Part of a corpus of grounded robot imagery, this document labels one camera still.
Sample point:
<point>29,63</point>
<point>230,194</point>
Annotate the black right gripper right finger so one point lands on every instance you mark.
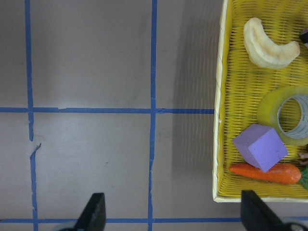
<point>257,216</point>

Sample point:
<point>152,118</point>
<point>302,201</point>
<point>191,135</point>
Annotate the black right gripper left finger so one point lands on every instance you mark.
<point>93,217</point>

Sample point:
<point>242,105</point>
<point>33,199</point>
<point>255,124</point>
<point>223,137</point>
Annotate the yellow tape roll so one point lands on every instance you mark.
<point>286,110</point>

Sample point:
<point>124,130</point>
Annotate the toy carrot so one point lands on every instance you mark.
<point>285,174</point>

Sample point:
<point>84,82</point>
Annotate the purple foam cube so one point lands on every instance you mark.
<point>260,146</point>

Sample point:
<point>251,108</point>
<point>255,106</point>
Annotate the brown toy figure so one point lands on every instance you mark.
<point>303,159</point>

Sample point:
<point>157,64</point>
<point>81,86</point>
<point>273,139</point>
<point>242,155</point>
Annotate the yellow woven basket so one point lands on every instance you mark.
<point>240,86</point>

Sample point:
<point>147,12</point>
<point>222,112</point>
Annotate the toy banana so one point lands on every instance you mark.
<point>265,53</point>

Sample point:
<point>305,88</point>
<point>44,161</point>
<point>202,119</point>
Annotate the black battery cylinder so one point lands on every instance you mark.
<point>304,37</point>

